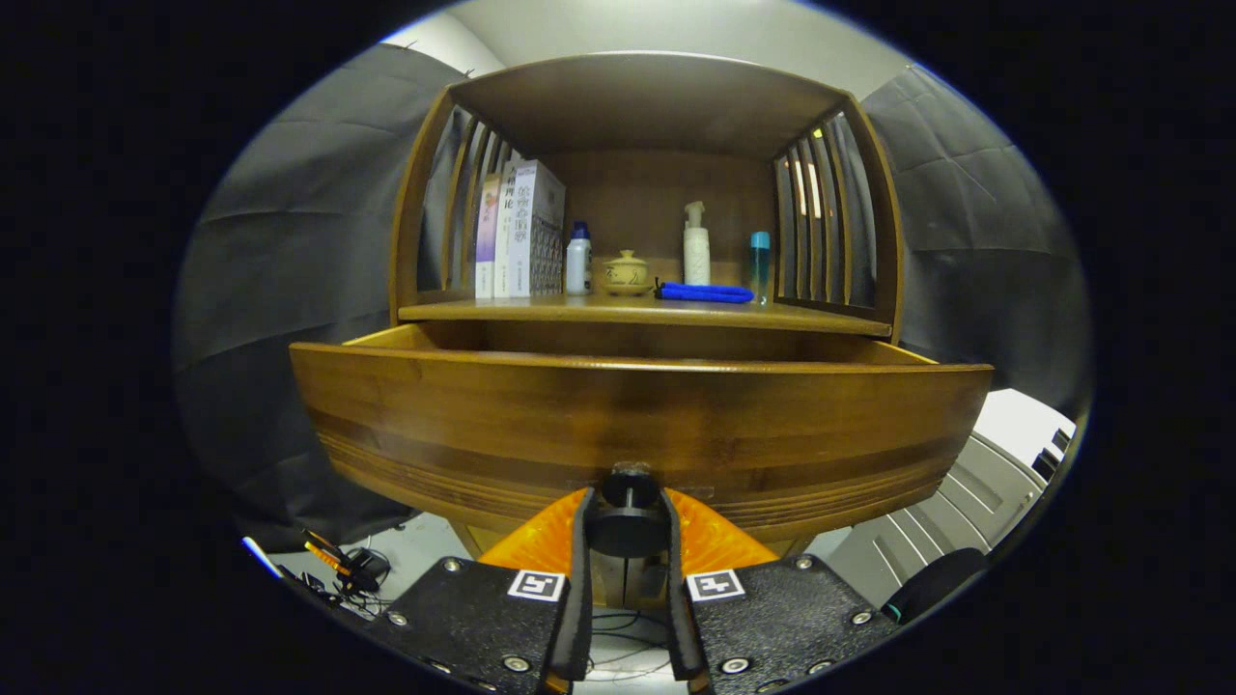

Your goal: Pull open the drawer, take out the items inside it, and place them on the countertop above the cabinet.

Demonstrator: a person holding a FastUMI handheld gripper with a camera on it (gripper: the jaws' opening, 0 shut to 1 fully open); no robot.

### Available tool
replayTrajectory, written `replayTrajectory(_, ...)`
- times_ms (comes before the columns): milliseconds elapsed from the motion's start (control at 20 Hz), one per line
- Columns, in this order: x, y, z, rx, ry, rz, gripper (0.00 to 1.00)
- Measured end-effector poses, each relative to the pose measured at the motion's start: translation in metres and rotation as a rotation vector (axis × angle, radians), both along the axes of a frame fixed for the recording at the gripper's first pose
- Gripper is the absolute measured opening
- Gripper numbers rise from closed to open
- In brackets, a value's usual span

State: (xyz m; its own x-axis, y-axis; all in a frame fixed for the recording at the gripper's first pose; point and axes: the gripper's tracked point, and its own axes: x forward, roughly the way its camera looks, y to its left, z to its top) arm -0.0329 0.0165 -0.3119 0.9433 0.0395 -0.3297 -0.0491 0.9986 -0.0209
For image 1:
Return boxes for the white patterned book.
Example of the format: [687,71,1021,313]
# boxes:
[507,159,567,297]

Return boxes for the wooden countertop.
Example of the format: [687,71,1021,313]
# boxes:
[398,292,894,339]

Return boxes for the pink purple book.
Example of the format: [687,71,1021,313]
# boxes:
[474,174,503,299]

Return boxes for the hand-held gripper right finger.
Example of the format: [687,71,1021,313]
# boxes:
[660,486,904,695]

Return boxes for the black drawer knob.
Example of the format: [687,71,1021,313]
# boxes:
[583,461,672,559]

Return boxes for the yellow lidded tea cup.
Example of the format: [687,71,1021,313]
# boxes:
[601,250,655,296]

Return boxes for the blue folded cloth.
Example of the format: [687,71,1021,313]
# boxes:
[655,280,755,304]

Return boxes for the white grey machine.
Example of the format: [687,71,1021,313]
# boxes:
[826,388,1078,609]

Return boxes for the orange black tool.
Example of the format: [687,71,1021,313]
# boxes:
[301,528,392,595]

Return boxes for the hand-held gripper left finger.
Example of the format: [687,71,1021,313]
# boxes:
[370,486,595,695]

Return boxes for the white pump bottle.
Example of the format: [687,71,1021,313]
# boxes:
[683,201,712,286]

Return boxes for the black rounded object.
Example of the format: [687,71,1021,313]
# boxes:
[881,547,988,626]

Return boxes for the white bottle blue cap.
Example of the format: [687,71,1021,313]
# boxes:
[566,222,593,295]

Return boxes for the brown wooden drawer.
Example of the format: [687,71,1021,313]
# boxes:
[290,323,996,543]

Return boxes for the black floor cables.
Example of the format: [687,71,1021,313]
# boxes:
[591,606,669,682]

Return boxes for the brown wooden cabinet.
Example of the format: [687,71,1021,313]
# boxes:
[389,50,906,609]

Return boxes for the clear bottle teal cap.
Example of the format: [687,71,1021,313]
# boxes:
[749,231,772,306]

